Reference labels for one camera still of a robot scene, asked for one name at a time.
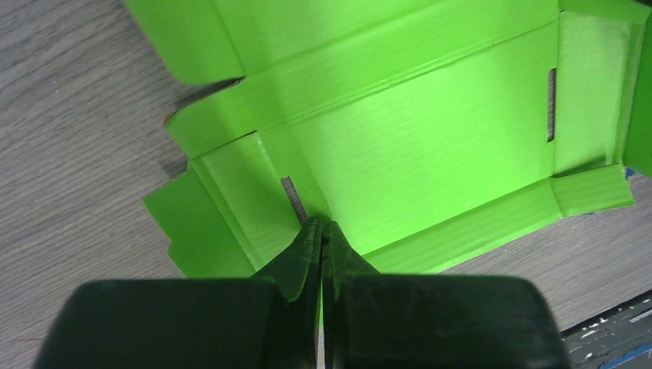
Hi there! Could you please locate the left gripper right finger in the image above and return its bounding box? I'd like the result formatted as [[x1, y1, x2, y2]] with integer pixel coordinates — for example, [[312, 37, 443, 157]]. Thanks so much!
[[322, 221, 563, 368]]

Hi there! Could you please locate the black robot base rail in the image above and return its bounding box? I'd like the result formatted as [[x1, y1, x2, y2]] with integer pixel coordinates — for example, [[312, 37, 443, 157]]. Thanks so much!
[[561, 291, 651, 369]]

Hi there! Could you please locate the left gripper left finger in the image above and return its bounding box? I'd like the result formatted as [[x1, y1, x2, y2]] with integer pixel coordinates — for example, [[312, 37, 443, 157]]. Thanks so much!
[[35, 218, 322, 368]]

